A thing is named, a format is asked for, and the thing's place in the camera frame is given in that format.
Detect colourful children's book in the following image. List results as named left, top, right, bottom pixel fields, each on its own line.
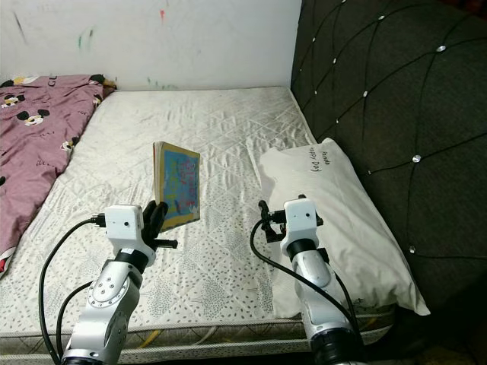
left=153, top=141, right=202, bottom=231

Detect white pillow with tree print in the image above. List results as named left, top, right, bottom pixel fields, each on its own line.
left=257, top=138, right=431, bottom=319

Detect quilted grey mattress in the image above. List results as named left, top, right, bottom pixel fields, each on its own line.
left=0, top=86, right=400, bottom=339

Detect pink Mickey print blanket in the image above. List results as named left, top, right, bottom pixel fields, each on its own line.
left=0, top=75, right=106, bottom=278

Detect black tufted headboard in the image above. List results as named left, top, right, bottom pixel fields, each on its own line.
left=289, top=0, right=487, bottom=358

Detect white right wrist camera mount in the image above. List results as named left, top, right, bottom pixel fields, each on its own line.
left=280, top=198, right=322, bottom=258

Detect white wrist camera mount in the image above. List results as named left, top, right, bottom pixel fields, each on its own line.
left=280, top=198, right=322, bottom=258
left=103, top=204, right=151, bottom=263

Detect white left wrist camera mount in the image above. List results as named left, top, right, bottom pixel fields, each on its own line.
left=103, top=204, right=151, bottom=263

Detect long black left arm cable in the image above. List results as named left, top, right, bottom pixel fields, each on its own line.
left=38, top=215, right=109, bottom=364

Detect short black left arm cable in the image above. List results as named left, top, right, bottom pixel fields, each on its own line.
left=55, top=280, right=100, bottom=358

